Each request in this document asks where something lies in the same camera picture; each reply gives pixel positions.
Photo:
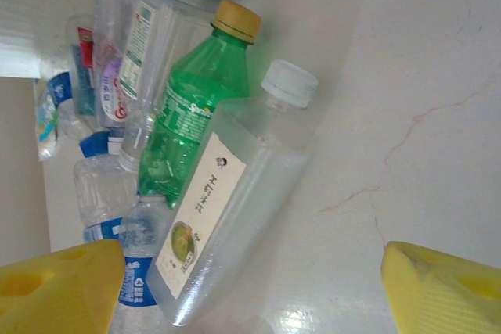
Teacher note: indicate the white plastic waste bin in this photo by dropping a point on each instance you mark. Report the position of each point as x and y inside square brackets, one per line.
[17, 56]

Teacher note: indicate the green white label clear bottle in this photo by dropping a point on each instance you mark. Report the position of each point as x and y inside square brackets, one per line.
[137, 56]

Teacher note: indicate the red label bottle, blue cap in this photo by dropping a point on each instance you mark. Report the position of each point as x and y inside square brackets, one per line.
[84, 64]

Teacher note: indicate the square bottle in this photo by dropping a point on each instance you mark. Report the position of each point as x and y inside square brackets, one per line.
[250, 177]

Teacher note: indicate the purple label clear bottle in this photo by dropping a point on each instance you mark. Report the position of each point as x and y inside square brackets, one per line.
[111, 91]

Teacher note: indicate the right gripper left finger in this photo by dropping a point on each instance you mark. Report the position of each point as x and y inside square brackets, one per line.
[51, 295]

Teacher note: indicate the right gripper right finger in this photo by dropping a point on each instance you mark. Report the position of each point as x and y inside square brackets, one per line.
[450, 299]

